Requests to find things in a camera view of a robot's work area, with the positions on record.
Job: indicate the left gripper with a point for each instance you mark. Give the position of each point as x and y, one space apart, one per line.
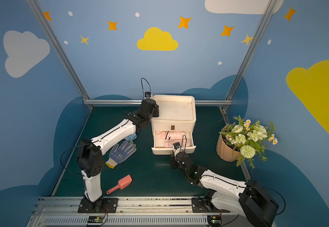
154 109

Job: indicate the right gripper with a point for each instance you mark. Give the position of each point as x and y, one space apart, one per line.
177 156

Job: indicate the white drawer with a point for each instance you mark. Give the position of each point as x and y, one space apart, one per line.
164 142

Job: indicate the pink umbrella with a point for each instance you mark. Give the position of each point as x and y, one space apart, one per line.
184 143
170 135

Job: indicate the white three-drawer cabinet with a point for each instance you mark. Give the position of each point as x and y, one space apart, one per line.
176 113

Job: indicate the light blue umbrella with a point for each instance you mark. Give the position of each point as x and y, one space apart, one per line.
131 137

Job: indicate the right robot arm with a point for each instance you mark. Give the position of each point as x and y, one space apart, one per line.
247 199

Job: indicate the beige ribbed flower pot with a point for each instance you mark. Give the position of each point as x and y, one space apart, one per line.
225 152

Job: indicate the blue dotted work glove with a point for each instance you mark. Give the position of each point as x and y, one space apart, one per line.
120 153

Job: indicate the pink plastic scoop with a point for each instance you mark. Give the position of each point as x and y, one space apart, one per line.
122 183

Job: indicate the right controller board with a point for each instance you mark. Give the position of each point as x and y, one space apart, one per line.
214 221

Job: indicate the controller board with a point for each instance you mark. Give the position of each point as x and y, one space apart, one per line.
214 221
95 220

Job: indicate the white green artificial flowers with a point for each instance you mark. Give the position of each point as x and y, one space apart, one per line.
249 139

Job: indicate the left controller board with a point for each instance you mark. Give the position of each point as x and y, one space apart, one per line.
95 220

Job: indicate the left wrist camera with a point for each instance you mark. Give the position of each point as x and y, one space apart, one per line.
148 94

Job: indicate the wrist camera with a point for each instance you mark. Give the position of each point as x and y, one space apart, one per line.
177 146
148 94

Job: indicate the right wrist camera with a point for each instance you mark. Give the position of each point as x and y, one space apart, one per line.
177 146

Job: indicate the horizontal aluminium frame bar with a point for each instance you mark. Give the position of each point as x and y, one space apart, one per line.
138 102

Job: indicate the left aluminium frame post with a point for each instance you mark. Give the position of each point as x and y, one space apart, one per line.
45 25

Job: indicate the aluminium frame post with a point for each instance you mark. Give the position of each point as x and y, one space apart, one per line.
265 19
45 25

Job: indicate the right aluminium frame post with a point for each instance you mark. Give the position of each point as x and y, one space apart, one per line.
265 19

